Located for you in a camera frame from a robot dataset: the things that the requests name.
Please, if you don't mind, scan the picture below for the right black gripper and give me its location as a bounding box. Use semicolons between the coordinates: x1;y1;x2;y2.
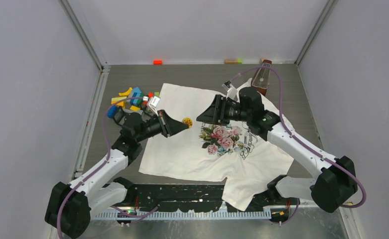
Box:
196;95;251;127

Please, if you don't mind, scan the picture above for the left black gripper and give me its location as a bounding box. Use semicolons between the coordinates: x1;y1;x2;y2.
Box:
136;110;188;143

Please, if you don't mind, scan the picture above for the white floral t-shirt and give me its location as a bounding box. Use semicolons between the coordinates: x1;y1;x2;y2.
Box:
138;78;296;212

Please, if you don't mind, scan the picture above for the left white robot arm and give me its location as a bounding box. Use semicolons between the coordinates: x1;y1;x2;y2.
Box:
44;110;189;239

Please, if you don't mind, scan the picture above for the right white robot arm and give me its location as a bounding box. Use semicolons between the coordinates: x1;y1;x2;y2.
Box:
196;87;361;213

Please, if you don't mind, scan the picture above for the light blue block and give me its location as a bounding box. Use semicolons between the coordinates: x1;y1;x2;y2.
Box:
128;87;142;106

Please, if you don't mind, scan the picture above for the brown wooden metronome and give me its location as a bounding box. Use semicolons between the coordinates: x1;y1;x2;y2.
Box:
251;58;272;96

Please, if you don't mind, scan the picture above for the tan and green block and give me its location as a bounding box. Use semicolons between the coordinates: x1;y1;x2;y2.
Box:
224;58;243;64

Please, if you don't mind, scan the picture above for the yellow arch block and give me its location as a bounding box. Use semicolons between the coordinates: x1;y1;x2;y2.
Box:
119;87;133;97

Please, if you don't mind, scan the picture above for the blue cylinder block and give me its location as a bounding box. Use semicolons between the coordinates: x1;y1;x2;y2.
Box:
107;105;118;119

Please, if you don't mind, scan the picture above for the light green flat block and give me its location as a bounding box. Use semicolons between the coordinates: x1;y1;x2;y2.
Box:
111;96;127;104

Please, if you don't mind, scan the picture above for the red orange block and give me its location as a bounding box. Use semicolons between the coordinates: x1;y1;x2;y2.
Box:
153;60;163;65

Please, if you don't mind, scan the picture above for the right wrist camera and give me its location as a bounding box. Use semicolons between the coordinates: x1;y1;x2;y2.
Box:
222;81;238;101

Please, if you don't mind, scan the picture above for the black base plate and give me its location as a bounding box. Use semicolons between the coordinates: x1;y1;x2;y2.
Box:
104;183;300;214

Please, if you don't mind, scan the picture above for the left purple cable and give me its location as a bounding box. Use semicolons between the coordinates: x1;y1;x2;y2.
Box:
56;96;158;239

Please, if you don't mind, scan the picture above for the aluminium front rail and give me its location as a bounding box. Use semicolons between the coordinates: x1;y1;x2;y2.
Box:
53;185;353;221

